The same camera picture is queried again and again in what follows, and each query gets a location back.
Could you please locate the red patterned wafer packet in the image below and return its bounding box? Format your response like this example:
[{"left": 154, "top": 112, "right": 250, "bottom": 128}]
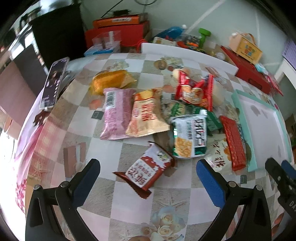
[{"left": 219, "top": 115, "right": 246, "bottom": 171}]

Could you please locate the white orange snack packet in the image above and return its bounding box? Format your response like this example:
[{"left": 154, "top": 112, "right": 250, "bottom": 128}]
[{"left": 205, "top": 137, "right": 232, "bottom": 175}]

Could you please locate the red white snack packet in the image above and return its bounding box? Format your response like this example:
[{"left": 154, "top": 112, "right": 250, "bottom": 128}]
[{"left": 114, "top": 141, "right": 175, "bottom": 199}]

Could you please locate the dark green snack packet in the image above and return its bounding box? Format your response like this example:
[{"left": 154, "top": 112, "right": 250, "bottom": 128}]
[{"left": 184, "top": 105, "right": 224, "bottom": 137}]

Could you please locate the white green cracker packet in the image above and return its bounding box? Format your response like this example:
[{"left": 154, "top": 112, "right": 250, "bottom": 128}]
[{"left": 170, "top": 109, "right": 207, "bottom": 159}]

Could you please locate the pink snack packet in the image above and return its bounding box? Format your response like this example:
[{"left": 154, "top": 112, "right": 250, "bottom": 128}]
[{"left": 100, "top": 88, "right": 136, "bottom": 140}]

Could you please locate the red peanut snack bag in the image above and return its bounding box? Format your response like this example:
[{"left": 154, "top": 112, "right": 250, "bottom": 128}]
[{"left": 175, "top": 71, "right": 214, "bottom": 111}]

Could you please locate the beige swiss roll packet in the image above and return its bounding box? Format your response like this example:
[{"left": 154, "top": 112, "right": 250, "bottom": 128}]
[{"left": 125, "top": 88, "right": 170, "bottom": 138}]

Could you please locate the yellow cake packet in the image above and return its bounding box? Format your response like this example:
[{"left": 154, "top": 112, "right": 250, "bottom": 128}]
[{"left": 89, "top": 70, "right": 137, "bottom": 95}]

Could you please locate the green cow biscuit packet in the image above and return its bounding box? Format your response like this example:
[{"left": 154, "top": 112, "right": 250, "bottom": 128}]
[{"left": 161, "top": 92, "right": 186, "bottom": 123}]

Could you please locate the round bun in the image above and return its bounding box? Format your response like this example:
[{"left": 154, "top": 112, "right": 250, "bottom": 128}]
[{"left": 212, "top": 80, "right": 226, "bottom": 108}]

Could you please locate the teal rimmed white tray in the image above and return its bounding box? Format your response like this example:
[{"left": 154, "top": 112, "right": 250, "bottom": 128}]
[{"left": 232, "top": 90, "right": 293, "bottom": 172}]

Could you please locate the red patterned pouch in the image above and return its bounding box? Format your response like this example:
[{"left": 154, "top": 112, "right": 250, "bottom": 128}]
[{"left": 265, "top": 73, "right": 283, "bottom": 96}]

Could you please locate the large red gift box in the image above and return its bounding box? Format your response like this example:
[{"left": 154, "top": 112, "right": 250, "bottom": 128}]
[{"left": 221, "top": 46, "right": 271, "bottom": 94}]

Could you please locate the wet wipes pack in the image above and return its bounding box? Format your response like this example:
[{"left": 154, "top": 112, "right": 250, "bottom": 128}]
[{"left": 254, "top": 63, "right": 268, "bottom": 75}]

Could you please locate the clear bottle white cap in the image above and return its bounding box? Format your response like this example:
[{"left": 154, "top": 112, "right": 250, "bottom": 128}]
[{"left": 214, "top": 50, "right": 228, "bottom": 61}]

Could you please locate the smartphone on stand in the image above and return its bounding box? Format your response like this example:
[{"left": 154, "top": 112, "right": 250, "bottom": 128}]
[{"left": 40, "top": 57, "right": 69, "bottom": 110}]

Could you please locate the cardboard toy box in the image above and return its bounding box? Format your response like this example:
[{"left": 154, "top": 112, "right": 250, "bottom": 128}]
[{"left": 203, "top": 41, "right": 231, "bottom": 63}]

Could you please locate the green dumbbell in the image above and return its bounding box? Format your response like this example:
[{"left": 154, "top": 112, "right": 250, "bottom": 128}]
[{"left": 199, "top": 28, "right": 211, "bottom": 48}]

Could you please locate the toy pile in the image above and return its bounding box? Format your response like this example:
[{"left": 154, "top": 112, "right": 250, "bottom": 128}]
[{"left": 176, "top": 35, "right": 204, "bottom": 53}]

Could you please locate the clear plastic box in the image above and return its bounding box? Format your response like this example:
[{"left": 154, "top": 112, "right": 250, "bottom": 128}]
[{"left": 84, "top": 29, "right": 121, "bottom": 57}]

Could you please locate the black television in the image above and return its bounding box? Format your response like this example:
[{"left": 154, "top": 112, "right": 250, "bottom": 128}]
[{"left": 30, "top": 4, "right": 87, "bottom": 68}]

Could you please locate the blue water bottle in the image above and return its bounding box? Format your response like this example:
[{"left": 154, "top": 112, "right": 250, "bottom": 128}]
[{"left": 157, "top": 25, "right": 187, "bottom": 41}]

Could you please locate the card game box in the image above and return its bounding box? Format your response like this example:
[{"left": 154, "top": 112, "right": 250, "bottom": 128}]
[{"left": 152, "top": 37, "right": 177, "bottom": 46}]

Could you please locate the orange flat box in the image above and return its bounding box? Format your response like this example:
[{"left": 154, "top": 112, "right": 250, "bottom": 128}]
[{"left": 92, "top": 13, "right": 148, "bottom": 29}]

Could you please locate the red box stack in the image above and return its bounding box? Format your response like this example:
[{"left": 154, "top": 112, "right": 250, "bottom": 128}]
[{"left": 85, "top": 21, "right": 150, "bottom": 48}]

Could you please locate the yellow wooden handle box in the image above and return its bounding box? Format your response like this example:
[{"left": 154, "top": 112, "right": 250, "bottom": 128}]
[{"left": 229, "top": 32, "right": 262, "bottom": 65}]

